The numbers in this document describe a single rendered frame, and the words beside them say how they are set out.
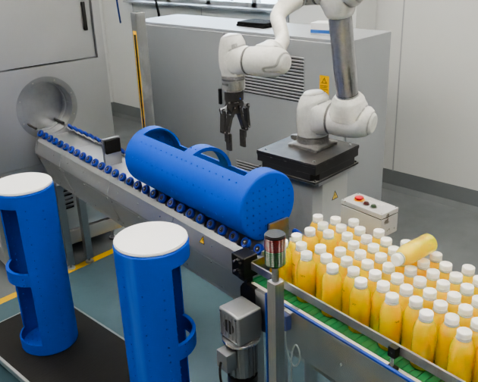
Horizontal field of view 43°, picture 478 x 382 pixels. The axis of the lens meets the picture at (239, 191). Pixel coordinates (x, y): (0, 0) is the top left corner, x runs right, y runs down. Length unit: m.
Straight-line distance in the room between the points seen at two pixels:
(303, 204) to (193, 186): 0.71
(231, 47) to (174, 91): 2.83
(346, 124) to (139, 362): 1.37
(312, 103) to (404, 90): 2.38
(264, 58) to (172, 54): 2.86
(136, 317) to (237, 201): 0.58
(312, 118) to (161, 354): 1.28
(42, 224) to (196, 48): 2.30
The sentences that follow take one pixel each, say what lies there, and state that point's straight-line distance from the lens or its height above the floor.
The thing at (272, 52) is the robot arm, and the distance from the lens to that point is 2.19.
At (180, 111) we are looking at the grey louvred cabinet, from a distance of 5.07.
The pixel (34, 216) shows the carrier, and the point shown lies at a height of 0.91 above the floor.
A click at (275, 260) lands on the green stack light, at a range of 1.79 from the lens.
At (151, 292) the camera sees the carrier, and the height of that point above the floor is 0.88.
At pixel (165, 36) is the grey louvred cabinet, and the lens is 5.04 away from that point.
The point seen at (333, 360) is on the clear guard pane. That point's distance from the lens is 1.95.
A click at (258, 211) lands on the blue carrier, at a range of 2.33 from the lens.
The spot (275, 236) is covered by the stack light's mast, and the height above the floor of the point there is 1.26.
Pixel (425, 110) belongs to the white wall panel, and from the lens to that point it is 5.15.
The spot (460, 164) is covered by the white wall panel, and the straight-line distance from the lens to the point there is 5.13.
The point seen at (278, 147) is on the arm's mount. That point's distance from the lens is 3.01.
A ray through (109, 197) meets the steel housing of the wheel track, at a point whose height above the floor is 0.83.
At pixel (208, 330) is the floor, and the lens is 3.55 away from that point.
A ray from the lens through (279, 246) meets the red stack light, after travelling 1.77.
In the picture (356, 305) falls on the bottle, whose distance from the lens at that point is 1.93.
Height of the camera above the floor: 2.06
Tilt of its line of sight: 23 degrees down
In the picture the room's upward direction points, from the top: 2 degrees counter-clockwise
